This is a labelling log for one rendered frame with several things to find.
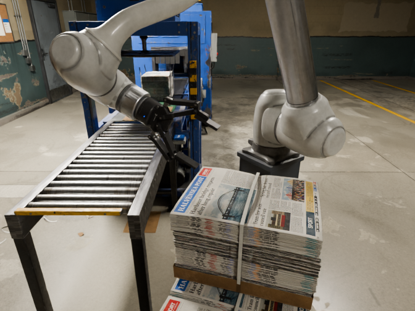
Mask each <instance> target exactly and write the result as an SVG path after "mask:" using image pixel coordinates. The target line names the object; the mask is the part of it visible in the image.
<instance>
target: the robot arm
mask: <svg viewBox="0 0 415 311"><path fill-rule="evenodd" d="M198 1H199V0H145V1H143V2H140V3H138V4H135V5H132V6H130V7H128V8H126V9H124V10H122V11H120V12H118V13H116V14H115V15H114V16H112V17H111V18H110V19H109V20H107V21H106V22H105V23H103V24H102V25H101V26H99V27H97V28H85V29H84V30H82V31H80V32H77V31H68V32H64V33H61V34H59V35H57V36H56V37H55V38H54V39H53V40H52V42H51V44H50V47H49V58H50V61H51V63H52V66H53V68H54V69H55V71H56V72H57V73H58V74H59V75H60V76H61V78H62V79H63V80H64V81H65V82H67V83H68V84H69V85H70V86H72V87H73V88H75V89H77V90H79V91H81V92H83V93H85V94H87V95H88V96H89V97H90V98H92V99H94V100H95V101H96V102H98V103H100V104H102V105H104V106H106V107H109V108H112V109H115V110H117V111H119V112H120V113H121V114H124V115H125V116H127V117H128V118H130V119H132V120H138V121H139V122H141V123H142V124H144V125H146V126H148V127H150V128H151V129H152V132H151V134H150V135H148V138H149V139H150V140H151V141H152V142H153V143H154V144H155V145H156V147H157V148H158V149H159V151H160V152H161V154H162V155H163V156H164V158H165V159H166V161H167V162H170V161H172V160H173V159H175V160H177V161H178V162H180V163H181V164H187V165H188V166H190V167H191V168H193V169H196V168H197V167H198V165H199V163H197V162H196V161H195V160H193V159H191V158H190V157H188V156H187V155H185V154H184V153H182V152H180V151H179V152H178V153H177V150H176V148H175V146H174V144H173V142H172V139H171V137H170V133H169V129H170V128H171V124H172V123H173V121H174V118H175V117H182V116H186V115H194V114H195V116H194V118H196V119H197V120H199V121H200V122H202V123H204V124H205V125H207V126H209V127H210V128H212V129H213V130H216V131H217V130H218V129H219V128H220V125H219V124H217V123H216V122H214V121H212V120H211V119H209V118H210V116H209V115H208V114H207V113H205V112H203V111H202V110H201V109H200V104H201V102H200V101H193V100H186V99H174V98H172V97H170V96H167V97H165V98H164V99H163V101H164V104H163V105H162V104H161V103H160V102H157V101H156V100H155V99H153V98H151V96H150V94H149V93H148V92H146V91H145V90H143V89H141V88H140V87H138V86H137V85H135V84H134V83H132V82H131V81H130V80H129V79H128V78H127V77H126V76H125V74H124V73H122V72H121V71H120V70H118V67H119V64H120V62H121V61H122V58H121V49H122V46H123V45H124V43H125V42H126V40H127V39H128V38H129V37H130V36H131V35H132V34H134V32H136V31H138V30H140V29H142V28H144V27H147V26H149V25H152V24H154V23H158V22H160V21H162V20H165V19H168V18H170V17H173V16H175V15H178V14H180V13H182V12H184V11H185V10H187V9H189V8H190V7H191V6H193V5H194V4H195V3H197V2H198ZM265 2H266V7H267V12H268V16H269V21H270V26H271V30H272V35H273V39H274V44H275V49H276V53H277V58H278V62H279V67H280V72H281V75H282V81H283V86H284V89H268V90H265V91H264V92H263V93H262V94H261V95H260V97H259V99H258V101H257V104H256V107H255V111H254V121H253V138H250V139H249V140H248V144H250V145H251V146H250V147H244V148H243V149H242V153H245V154H248V155H250V156H253V157H255V158H257V159H259V160H261V161H263V162H265V163H266V164H267V165H275V164H276V163H279V162H281V161H284V160H287V159H291V158H293V157H299V156H300V154H301V155H304V156H306V157H311V158H316V159H324V158H327V157H330V156H334V155H335V154H337V153H338V152H339V151H340V150H341V149H342V147H343V145H344V143H345V139H346V132H345V128H344V126H343V124H342V122H341V121H340V120H339V119H338V118H336V116H335V114H334V112H333V110H332V108H331V106H330V104H329V102H328V100H327V98H326V97H324V96H323V95H321V94H320V93H318V89H317V81H316V73H315V69H314V61H313V56H312V49H311V41H310V36H309V28H308V21H307V16H306V8H305V3H304V0H265ZM171 105H175V106H187V107H194V109H187V110H180V111H173V112H171V111H170V109H169V108H168V106H171ZM156 132H159V134H160V136H161V138H162V139H163V140H164V143H165V144H164V143H163V142H162V140H161V138H160V137H158V134H157V133H156ZM164 132H165V133H164Z"/></svg>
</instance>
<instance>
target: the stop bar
mask: <svg viewBox="0 0 415 311"><path fill-rule="evenodd" d="M122 214H123V208H17V209H16V210H15V211H14V215H122Z"/></svg>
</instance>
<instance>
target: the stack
mask: <svg viewBox="0 0 415 311"><path fill-rule="evenodd" d="M170 291H171V292H170V295H171V296H168V298H167V299H166V301H165V302H164V305H163V306H162V308H161V309H160V311H311V310H308V309H303V308H300V307H295V306H292V305H288V304H283V303H280V302H276V301H270V300H267V299H263V298H260V297H255V296H250V295H247V294H243V293H239V292H235V291H230V290H227V289H222V288H217V287H214V286H209V285H206V284H201V283H196V282H193V281H188V280H183V279H180V278H177V279H176V281H175V283H174V285H173V286H172V289H171V290H170Z"/></svg>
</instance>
